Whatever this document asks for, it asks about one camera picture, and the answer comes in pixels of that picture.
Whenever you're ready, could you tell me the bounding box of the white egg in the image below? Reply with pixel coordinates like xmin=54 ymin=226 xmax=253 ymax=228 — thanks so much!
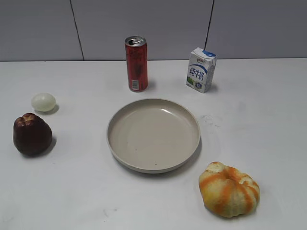
xmin=31 ymin=93 xmax=56 ymax=112

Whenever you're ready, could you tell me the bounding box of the white blue milk carton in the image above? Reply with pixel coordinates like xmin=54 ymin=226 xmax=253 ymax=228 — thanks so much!
xmin=186 ymin=47 xmax=216 ymax=93

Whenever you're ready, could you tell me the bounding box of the beige round plate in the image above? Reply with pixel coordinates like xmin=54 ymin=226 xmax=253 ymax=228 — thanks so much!
xmin=106 ymin=98 xmax=202 ymax=174

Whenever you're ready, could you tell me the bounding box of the dark red apple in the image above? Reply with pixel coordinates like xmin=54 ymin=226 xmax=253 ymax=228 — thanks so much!
xmin=13 ymin=113 xmax=52 ymax=157

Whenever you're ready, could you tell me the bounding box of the red soda can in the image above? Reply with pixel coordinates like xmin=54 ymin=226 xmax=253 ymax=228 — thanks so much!
xmin=125 ymin=35 xmax=148 ymax=92

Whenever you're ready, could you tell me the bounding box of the peeled orange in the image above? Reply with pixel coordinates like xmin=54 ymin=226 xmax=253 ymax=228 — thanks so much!
xmin=199 ymin=161 xmax=260 ymax=218

